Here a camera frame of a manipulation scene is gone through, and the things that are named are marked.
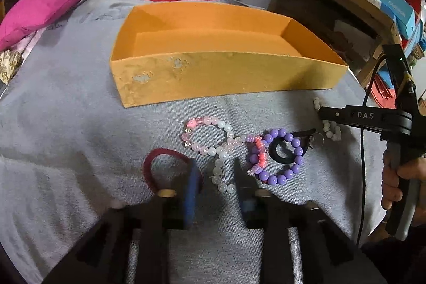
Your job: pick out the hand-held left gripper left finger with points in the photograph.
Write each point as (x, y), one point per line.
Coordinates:
(191, 200)

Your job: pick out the orange cardboard box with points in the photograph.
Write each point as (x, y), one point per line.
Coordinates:
(216, 74)

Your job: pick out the grey blanket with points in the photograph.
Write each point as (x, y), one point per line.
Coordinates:
(66, 121)

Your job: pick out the blue cardboard box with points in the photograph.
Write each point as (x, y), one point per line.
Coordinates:
(389, 1)

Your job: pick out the patterned beige cloth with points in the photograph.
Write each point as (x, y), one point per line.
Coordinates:
(10, 66)

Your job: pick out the person's right hand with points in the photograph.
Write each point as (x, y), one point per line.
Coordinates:
(389, 186)

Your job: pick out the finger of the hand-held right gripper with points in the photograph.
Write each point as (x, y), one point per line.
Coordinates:
(349, 116)

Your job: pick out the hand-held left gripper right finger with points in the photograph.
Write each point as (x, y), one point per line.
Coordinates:
(247, 205)

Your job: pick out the magenta pillow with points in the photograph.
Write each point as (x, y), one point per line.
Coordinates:
(43, 8)

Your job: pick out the pale pink sheet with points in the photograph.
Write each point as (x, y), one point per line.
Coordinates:
(30, 41)

